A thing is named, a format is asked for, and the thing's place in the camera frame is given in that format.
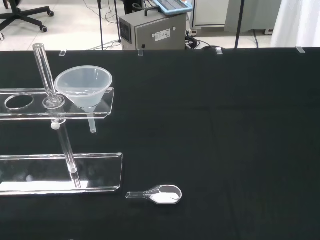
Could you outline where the glass weighing funnel with powder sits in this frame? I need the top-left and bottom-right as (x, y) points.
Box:
(125, 184), (183, 206)

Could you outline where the clear acrylic funnel stand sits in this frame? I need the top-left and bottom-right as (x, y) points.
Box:
(0, 42), (124, 197)

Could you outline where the black bench cloth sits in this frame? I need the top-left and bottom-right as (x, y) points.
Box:
(0, 46), (320, 240)

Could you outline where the grey metal control cabinet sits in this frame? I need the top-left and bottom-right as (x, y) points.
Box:
(118, 9), (189, 51)

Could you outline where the black tripod pole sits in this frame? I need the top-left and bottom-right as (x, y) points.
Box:
(235, 0), (245, 50)
(114, 0), (123, 44)
(97, 0), (104, 51)

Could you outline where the blue teach pendant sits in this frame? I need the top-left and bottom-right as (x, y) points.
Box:
(151, 0), (194, 17)

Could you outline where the grey panel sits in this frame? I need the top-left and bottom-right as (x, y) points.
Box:
(224, 0), (284, 33)

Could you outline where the white curtain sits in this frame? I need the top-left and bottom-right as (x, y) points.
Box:
(270, 0), (320, 49)

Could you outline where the black office chair base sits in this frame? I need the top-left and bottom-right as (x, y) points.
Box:
(0, 0), (56, 41)

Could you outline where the black floor cable bundle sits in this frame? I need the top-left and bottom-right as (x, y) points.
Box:
(184, 29), (213, 50)

